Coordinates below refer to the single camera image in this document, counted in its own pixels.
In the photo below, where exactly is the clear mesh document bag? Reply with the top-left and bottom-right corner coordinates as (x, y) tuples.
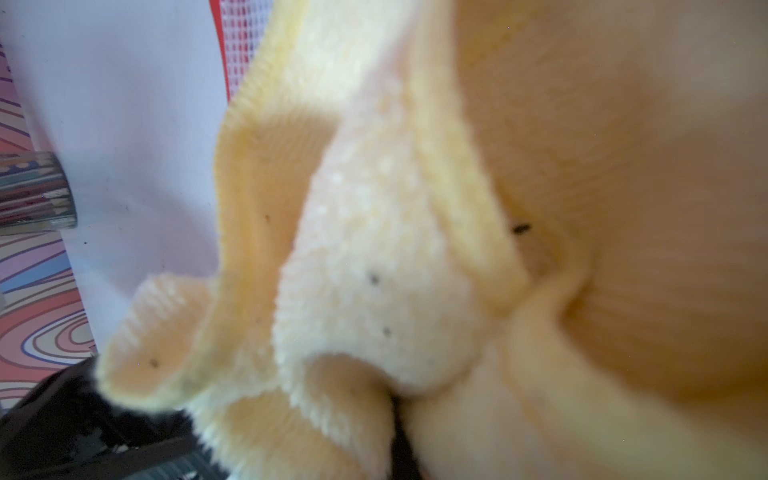
(209, 0), (273, 100)

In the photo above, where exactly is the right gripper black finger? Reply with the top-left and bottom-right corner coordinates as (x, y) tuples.
(391, 398), (423, 480)

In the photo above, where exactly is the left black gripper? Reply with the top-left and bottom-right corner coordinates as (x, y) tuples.
(1, 358), (228, 479)

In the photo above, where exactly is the yellow microfiber cloth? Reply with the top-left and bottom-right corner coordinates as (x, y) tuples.
(95, 1), (767, 479)

